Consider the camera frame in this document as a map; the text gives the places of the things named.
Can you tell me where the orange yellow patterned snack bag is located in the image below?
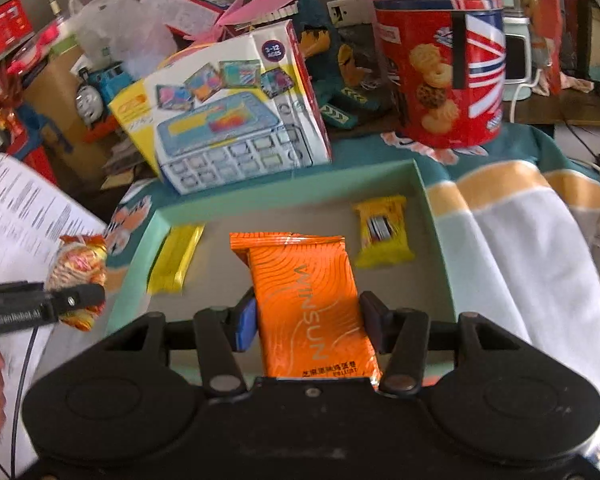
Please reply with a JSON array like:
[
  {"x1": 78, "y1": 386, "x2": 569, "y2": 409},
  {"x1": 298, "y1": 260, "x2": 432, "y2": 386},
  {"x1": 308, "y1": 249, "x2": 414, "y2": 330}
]
[{"x1": 46, "y1": 234, "x2": 108, "y2": 332}]

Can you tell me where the red printed bag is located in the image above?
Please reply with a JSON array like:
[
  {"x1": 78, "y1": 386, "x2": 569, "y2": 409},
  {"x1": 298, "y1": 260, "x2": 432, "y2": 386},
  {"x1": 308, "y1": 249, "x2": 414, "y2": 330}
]
[{"x1": 517, "y1": 0, "x2": 563, "y2": 96}]

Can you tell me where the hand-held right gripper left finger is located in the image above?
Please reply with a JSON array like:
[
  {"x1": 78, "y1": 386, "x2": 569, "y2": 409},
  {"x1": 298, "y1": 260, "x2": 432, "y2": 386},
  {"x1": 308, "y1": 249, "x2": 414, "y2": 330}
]
[{"x1": 105, "y1": 287, "x2": 258, "y2": 396}]

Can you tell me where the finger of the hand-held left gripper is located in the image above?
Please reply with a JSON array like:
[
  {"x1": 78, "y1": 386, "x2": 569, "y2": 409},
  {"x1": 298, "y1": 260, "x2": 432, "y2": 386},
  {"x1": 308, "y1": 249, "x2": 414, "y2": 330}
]
[{"x1": 45, "y1": 284, "x2": 106, "y2": 321}]

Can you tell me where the small yellow snack packet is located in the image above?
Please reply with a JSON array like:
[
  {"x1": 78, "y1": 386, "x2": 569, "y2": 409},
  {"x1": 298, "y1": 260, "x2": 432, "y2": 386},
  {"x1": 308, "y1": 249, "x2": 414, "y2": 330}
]
[{"x1": 352, "y1": 195, "x2": 416, "y2": 270}]

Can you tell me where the blue toy train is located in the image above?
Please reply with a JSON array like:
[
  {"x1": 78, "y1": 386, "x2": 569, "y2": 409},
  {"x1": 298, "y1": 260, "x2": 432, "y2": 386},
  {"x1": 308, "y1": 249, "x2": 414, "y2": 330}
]
[{"x1": 75, "y1": 62, "x2": 136, "y2": 128}]

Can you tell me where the black cable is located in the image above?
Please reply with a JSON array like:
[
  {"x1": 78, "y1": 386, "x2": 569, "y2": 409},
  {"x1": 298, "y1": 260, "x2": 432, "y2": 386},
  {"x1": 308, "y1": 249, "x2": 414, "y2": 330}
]
[{"x1": 7, "y1": 325, "x2": 46, "y2": 480}]

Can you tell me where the clear plastic bag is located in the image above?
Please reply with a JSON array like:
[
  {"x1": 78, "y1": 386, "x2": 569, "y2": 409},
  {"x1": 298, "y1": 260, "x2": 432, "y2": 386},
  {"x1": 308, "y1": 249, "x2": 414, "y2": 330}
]
[{"x1": 67, "y1": 0, "x2": 178, "y2": 81}]

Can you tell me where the green plush toy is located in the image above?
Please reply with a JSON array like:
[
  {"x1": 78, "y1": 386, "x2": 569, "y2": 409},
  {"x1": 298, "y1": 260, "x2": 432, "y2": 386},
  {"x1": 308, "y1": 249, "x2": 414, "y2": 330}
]
[{"x1": 297, "y1": 0, "x2": 381, "y2": 131}]

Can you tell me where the white printed paper sheet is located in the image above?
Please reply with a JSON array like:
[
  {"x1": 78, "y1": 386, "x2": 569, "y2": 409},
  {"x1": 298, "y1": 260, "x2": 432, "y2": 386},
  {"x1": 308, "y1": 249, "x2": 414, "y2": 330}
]
[{"x1": 0, "y1": 152, "x2": 108, "y2": 480}]

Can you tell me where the teal cardboard box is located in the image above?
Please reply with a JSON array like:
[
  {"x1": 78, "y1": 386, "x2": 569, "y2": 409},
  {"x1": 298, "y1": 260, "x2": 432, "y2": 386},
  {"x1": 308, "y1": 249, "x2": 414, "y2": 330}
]
[{"x1": 104, "y1": 159, "x2": 460, "y2": 378}]

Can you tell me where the red box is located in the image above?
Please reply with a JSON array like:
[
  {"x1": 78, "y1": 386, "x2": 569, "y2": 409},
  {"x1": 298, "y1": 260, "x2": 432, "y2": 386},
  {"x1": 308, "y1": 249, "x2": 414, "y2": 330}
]
[{"x1": 0, "y1": 0, "x2": 35, "y2": 63}]

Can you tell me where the red snack bag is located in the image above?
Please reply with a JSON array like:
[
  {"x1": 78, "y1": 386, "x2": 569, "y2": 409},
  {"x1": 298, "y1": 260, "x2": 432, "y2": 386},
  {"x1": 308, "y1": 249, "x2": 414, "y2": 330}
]
[{"x1": 372, "y1": 0, "x2": 506, "y2": 150}]

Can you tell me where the red white carton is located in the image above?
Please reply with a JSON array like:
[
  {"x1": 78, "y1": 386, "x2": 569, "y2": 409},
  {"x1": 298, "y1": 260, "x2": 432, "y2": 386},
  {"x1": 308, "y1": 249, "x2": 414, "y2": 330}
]
[{"x1": 139, "y1": 0, "x2": 231, "y2": 36}]

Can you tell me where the pink paper card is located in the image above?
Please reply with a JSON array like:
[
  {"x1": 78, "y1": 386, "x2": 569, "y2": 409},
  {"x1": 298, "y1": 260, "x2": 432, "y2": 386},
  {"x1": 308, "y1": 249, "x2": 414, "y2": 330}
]
[{"x1": 215, "y1": 0, "x2": 323, "y2": 28}]

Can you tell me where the brown cardboard box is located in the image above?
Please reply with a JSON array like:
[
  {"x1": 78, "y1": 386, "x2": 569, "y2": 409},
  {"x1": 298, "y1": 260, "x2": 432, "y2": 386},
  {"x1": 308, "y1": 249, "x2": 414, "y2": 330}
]
[{"x1": 22, "y1": 45, "x2": 131, "y2": 186}]

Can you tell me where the white appliance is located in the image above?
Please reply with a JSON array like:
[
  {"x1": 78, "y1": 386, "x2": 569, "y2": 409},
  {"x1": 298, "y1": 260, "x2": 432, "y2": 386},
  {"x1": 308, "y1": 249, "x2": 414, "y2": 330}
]
[{"x1": 502, "y1": 15, "x2": 535, "y2": 97}]

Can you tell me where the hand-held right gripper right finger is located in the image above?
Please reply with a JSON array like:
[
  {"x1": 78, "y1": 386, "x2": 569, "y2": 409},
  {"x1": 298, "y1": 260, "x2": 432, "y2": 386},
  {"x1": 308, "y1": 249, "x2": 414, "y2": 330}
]
[{"x1": 358, "y1": 291, "x2": 523, "y2": 395}]

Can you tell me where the orange foil snack packet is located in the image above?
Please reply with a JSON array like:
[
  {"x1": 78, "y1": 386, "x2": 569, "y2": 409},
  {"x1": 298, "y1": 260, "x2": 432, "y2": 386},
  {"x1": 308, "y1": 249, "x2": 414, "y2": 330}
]
[{"x1": 230, "y1": 232, "x2": 383, "y2": 391}]

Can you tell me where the long yellow snack packet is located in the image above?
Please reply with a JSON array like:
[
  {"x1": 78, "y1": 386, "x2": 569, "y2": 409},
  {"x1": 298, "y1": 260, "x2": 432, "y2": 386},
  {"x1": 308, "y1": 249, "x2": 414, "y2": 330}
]
[{"x1": 146, "y1": 225, "x2": 206, "y2": 296}]

